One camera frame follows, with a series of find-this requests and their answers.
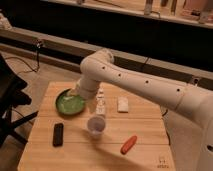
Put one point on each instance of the clear plastic cup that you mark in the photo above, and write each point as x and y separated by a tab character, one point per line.
96	126

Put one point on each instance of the orange carrot toy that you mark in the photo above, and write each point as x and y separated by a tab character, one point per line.
128	144

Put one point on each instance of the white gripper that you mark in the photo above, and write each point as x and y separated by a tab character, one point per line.
72	92

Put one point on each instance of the black eraser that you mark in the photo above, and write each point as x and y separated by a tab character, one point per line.
58	134

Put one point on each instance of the black office chair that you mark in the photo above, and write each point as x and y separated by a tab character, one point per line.
11	96

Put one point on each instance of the small white bottle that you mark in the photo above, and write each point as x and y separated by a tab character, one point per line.
100	106

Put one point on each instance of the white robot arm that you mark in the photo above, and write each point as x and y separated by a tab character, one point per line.
190	101

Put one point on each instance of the green bowl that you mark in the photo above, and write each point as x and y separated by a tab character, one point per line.
69	105

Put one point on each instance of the white sponge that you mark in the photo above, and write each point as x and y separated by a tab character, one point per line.
122	105

